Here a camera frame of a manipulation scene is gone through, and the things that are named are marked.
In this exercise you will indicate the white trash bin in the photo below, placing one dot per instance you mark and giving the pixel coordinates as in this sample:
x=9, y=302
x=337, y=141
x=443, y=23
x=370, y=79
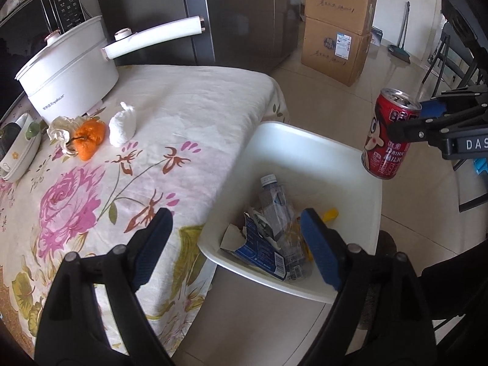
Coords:
x=324, y=160

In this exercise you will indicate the floral tablecloth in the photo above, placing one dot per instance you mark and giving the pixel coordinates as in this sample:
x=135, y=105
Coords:
x=183, y=122

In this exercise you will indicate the cream paper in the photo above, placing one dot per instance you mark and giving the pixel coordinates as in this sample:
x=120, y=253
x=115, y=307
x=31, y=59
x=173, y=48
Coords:
x=61, y=129

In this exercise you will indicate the broom with dustpan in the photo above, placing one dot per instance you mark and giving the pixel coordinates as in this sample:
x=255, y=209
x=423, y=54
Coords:
x=401, y=45

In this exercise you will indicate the blue object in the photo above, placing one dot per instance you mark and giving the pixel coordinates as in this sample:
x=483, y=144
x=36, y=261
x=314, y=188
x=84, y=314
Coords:
x=481, y=166

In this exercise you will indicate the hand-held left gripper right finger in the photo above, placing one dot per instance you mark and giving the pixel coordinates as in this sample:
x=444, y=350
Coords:
x=320, y=247

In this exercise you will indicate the black metal chair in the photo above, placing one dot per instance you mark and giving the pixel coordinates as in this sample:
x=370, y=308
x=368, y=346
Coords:
x=461, y=34

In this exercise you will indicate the small blue and white box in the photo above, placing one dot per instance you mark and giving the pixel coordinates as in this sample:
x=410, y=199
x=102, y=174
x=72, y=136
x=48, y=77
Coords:
x=376, y=36

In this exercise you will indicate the cardboard box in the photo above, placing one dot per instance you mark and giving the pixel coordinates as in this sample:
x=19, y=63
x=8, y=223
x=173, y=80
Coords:
x=331, y=57
x=339, y=0

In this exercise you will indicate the black microwave oven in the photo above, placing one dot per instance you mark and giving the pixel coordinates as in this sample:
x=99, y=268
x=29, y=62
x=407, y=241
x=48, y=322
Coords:
x=23, y=34

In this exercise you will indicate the grey refrigerator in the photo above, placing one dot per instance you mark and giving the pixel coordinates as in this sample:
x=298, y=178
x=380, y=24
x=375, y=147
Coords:
x=236, y=15

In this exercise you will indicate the white pot lid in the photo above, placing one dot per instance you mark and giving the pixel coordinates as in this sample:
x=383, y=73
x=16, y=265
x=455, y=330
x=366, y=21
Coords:
x=57, y=51

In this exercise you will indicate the large yellow wrapper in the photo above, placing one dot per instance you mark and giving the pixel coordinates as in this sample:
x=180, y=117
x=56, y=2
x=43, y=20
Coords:
x=330, y=215

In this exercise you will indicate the red drink can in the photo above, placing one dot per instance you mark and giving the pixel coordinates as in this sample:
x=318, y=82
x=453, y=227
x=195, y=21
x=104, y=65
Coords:
x=387, y=148

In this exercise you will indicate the blue and white carton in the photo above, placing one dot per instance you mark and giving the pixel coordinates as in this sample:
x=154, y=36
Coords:
x=259, y=253

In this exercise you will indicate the white ceramic dish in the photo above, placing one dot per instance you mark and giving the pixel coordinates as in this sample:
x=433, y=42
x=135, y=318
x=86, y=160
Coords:
x=21, y=152

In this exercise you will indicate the clear plastic bottle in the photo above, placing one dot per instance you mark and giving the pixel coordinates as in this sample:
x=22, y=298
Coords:
x=276, y=213

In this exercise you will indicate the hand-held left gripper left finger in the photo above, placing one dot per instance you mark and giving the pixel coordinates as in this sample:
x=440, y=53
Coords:
x=152, y=244

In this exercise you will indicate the white electric pot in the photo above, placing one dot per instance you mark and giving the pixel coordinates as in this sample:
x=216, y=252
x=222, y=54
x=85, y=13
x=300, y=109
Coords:
x=72, y=80

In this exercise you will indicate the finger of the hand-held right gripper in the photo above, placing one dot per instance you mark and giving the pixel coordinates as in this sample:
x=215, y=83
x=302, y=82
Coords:
x=436, y=107
x=419, y=130

